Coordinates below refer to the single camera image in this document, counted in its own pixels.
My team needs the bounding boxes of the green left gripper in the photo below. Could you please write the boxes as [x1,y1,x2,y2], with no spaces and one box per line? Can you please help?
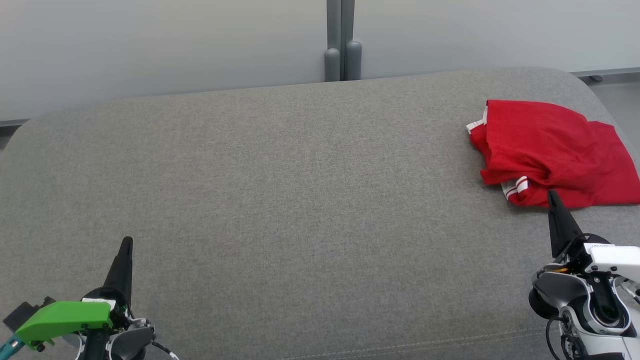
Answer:
[15,236,134,347]

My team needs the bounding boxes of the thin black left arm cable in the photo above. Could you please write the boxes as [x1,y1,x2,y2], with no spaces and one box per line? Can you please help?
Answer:
[150,340,179,360]

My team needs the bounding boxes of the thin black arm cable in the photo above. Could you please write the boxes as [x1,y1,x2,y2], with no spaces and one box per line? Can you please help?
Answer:
[150,340,179,360]
[545,315,568,360]

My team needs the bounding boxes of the long grey baseboard rail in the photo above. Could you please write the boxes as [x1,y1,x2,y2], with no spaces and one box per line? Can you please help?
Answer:
[570,66,640,77]

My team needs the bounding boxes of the grey fabric sofa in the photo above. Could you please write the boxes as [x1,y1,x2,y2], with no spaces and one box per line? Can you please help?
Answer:
[0,66,640,360]

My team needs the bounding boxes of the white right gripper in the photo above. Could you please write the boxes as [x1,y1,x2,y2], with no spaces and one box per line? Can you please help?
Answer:
[547,189,640,282]

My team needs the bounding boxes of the red basketball jersey white sleeves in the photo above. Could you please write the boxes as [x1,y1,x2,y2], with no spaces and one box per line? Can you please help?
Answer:
[501,120,640,208]

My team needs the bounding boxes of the teal left camera connector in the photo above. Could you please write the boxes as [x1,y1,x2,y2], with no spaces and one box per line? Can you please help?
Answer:
[0,334,26,358]

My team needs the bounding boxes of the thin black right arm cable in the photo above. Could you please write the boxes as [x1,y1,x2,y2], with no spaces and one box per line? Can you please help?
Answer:
[545,315,568,360]

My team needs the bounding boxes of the grey rounded post cylinder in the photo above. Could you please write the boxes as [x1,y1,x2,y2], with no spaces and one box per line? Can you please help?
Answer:
[324,48,341,82]
[345,40,363,81]

